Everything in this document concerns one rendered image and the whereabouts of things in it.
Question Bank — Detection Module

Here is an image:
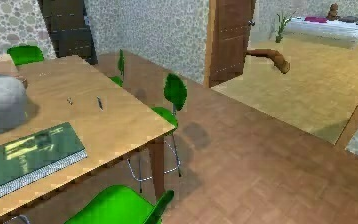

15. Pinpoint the green house plant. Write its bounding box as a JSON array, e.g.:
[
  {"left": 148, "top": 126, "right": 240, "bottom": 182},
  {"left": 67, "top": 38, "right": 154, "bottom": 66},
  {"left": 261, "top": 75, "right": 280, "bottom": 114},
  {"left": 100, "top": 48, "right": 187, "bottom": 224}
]
[{"left": 274, "top": 11, "right": 292, "bottom": 44}]

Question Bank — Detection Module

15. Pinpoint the grey round vase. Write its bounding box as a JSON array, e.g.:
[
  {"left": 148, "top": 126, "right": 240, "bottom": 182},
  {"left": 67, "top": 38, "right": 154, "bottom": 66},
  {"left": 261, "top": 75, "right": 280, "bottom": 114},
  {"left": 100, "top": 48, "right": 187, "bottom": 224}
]
[{"left": 0, "top": 69, "right": 29, "bottom": 137}]

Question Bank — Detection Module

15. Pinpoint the brown teddy bear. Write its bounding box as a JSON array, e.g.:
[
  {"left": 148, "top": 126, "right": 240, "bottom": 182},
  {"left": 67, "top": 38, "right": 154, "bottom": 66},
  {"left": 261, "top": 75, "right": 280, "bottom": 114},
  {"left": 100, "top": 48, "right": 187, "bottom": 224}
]
[{"left": 326, "top": 2, "right": 342, "bottom": 21}]

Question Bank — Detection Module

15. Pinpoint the brown curved wooden object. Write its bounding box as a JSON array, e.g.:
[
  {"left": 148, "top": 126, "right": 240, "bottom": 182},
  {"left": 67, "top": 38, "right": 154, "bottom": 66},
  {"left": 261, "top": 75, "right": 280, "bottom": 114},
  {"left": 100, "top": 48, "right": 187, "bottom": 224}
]
[{"left": 245, "top": 48, "right": 291, "bottom": 75}]

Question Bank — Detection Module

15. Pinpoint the light wooden table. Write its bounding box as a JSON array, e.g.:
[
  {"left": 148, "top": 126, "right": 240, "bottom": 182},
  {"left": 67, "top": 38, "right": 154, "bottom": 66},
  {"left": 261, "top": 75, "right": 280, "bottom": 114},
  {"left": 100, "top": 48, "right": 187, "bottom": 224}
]
[{"left": 0, "top": 54, "right": 177, "bottom": 223}]

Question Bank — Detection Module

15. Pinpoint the green book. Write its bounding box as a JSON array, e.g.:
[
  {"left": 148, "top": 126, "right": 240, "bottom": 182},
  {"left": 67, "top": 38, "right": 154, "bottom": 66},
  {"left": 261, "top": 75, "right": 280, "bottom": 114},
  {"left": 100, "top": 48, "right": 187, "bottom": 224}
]
[{"left": 0, "top": 121, "right": 88, "bottom": 199}]

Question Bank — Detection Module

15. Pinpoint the dark flat object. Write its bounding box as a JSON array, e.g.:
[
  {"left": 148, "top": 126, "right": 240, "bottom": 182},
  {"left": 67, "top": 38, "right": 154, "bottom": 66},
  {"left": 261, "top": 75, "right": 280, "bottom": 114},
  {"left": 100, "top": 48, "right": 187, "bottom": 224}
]
[{"left": 339, "top": 15, "right": 358, "bottom": 24}]

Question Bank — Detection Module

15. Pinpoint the green chair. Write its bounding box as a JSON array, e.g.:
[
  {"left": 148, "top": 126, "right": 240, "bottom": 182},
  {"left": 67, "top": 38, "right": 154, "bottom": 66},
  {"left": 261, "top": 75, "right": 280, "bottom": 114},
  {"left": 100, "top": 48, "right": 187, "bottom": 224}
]
[
  {"left": 108, "top": 49, "right": 126, "bottom": 88},
  {"left": 125, "top": 72, "right": 189, "bottom": 194},
  {"left": 6, "top": 45, "right": 45, "bottom": 67},
  {"left": 64, "top": 184, "right": 175, "bottom": 224}
]

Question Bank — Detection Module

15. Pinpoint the brown wooden room door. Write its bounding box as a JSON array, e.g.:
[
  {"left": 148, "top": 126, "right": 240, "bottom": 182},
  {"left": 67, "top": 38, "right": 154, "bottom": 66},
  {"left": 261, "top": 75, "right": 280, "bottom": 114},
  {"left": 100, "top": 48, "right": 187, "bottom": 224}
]
[{"left": 208, "top": 0, "right": 257, "bottom": 88}]

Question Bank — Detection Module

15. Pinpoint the pink cloth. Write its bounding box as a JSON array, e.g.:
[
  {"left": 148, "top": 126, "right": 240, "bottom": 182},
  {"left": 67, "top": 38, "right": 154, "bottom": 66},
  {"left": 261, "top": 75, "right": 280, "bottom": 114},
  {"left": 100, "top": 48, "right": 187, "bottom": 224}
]
[{"left": 303, "top": 15, "right": 329, "bottom": 24}]

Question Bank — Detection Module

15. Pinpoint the dark wooden cupboard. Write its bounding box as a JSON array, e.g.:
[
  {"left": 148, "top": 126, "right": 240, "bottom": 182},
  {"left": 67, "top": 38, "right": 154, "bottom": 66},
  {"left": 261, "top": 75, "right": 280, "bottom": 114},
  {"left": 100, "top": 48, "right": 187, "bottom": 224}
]
[{"left": 37, "top": 0, "right": 99, "bottom": 66}]

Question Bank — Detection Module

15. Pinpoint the white bed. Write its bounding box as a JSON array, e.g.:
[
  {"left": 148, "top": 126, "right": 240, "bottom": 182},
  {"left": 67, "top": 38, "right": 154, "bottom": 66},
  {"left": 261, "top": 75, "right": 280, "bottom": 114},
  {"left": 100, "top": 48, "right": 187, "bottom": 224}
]
[{"left": 284, "top": 16, "right": 358, "bottom": 46}]

